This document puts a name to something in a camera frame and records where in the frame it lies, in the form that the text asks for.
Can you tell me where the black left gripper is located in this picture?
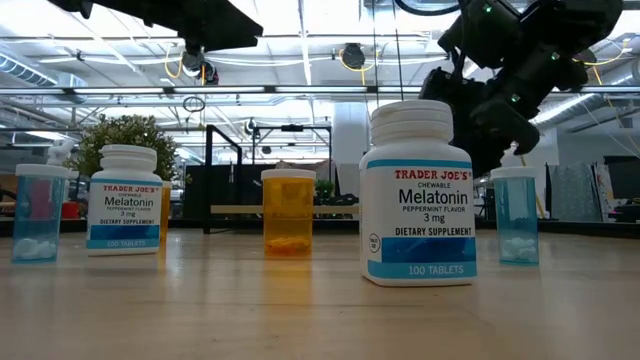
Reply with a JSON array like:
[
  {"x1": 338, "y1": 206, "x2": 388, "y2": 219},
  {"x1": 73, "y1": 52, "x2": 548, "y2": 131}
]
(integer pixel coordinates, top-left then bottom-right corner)
[{"x1": 47, "y1": 0, "x2": 264, "y2": 54}]

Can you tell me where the blue pill vial white cap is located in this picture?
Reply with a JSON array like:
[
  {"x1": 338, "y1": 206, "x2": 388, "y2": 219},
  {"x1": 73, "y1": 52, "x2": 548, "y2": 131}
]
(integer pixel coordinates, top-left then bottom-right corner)
[
  {"x1": 10, "y1": 163, "x2": 71, "y2": 265},
  {"x1": 489, "y1": 166, "x2": 540, "y2": 267}
]

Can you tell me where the large orange pill vial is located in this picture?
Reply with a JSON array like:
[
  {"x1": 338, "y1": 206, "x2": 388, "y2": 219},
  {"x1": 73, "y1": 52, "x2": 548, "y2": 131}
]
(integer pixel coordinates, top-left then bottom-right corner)
[
  {"x1": 159, "y1": 180, "x2": 174, "y2": 246},
  {"x1": 260, "y1": 168, "x2": 317, "y2": 259}
]

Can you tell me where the long ceiling light strip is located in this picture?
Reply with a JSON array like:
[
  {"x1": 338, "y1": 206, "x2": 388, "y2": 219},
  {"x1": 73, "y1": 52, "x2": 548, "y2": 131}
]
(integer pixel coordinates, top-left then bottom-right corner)
[{"x1": 0, "y1": 85, "x2": 640, "y2": 96}]

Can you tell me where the white melatonin supplement bottle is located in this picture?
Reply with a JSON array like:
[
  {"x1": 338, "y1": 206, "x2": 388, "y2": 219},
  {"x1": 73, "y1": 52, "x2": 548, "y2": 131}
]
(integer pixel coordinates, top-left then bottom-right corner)
[
  {"x1": 358, "y1": 99, "x2": 479, "y2": 288},
  {"x1": 85, "y1": 144, "x2": 164, "y2": 257}
]

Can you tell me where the grey patterned cloth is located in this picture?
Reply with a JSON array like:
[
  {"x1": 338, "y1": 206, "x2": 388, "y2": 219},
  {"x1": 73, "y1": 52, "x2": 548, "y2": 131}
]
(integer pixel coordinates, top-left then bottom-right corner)
[{"x1": 548, "y1": 163, "x2": 604, "y2": 223}]

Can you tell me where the green artificial potted plant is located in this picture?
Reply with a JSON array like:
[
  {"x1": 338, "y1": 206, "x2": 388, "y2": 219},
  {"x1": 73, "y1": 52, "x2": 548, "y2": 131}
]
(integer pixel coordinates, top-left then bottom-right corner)
[{"x1": 64, "y1": 113, "x2": 179, "y2": 184}]

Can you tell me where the black background monitor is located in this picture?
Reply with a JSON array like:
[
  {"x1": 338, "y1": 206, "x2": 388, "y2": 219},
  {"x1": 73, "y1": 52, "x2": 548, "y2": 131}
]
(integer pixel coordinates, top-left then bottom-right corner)
[{"x1": 603, "y1": 155, "x2": 640, "y2": 201}]

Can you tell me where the small background green plant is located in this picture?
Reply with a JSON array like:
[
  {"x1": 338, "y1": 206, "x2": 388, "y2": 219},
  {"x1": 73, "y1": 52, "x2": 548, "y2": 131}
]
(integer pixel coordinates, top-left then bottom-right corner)
[{"x1": 314, "y1": 178, "x2": 336, "y2": 205}]

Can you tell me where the white background object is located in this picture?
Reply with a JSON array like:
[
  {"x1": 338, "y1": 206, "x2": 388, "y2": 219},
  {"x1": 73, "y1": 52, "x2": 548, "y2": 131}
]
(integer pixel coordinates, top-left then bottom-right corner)
[{"x1": 47, "y1": 138, "x2": 76, "y2": 169}]

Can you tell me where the yellow hanging cable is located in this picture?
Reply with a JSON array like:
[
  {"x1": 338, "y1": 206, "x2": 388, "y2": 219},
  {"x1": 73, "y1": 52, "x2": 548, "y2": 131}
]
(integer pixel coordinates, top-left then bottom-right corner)
[{"x1": 519, "y1": 154, "x2": 547, "y2": 220}]

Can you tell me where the black background station frame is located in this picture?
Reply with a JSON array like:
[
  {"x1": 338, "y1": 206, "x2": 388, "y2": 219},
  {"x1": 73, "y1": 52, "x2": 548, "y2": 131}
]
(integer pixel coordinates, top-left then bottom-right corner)
[{"x1": 252, "y1": 124, "x2": 334, "y2": 169}]

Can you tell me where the thin black hanging cable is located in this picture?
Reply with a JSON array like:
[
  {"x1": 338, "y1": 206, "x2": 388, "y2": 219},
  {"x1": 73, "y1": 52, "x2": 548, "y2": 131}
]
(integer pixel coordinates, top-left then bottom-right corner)
[{"x1": 370, "y1": 0, "x2": 378, "y2": 109}]

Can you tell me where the wooden shelf with black frame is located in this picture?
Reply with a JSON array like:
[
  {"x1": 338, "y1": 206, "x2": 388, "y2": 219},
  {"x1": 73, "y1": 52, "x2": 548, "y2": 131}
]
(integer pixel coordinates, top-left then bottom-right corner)
[{"x1": 202, "y1": 123, "x2": 361, "y2": 235}]

